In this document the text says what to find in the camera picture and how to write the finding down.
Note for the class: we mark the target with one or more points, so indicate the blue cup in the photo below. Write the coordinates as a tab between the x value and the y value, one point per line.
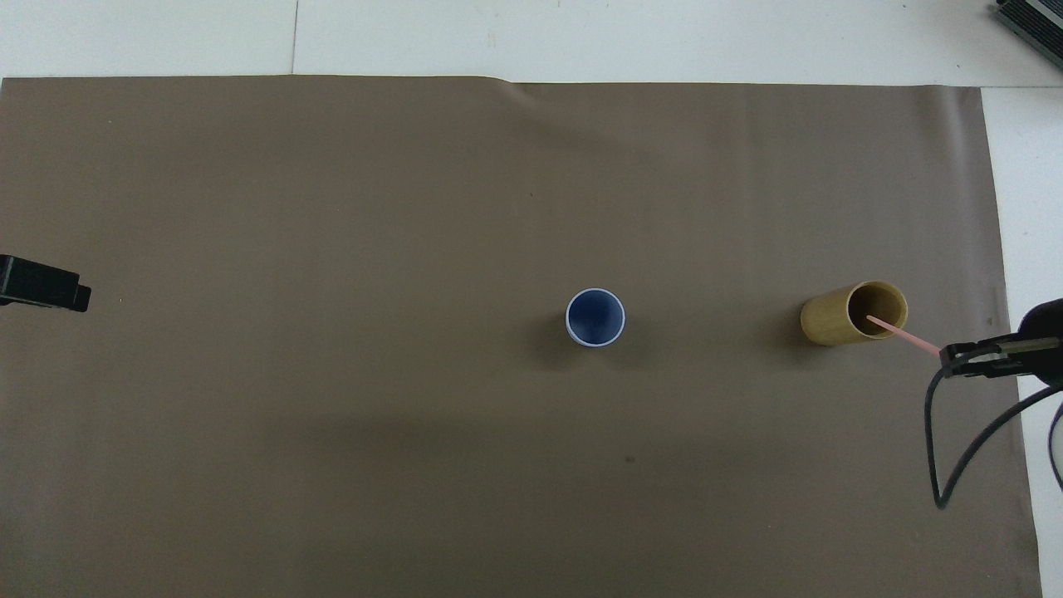
595	317

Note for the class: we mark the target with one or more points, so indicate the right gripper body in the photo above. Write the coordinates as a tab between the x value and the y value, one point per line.
1043	325

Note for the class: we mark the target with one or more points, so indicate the pink straw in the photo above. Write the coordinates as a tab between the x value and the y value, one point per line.
907	334

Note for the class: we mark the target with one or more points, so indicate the bamboo cup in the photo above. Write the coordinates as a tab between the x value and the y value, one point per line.
822	322

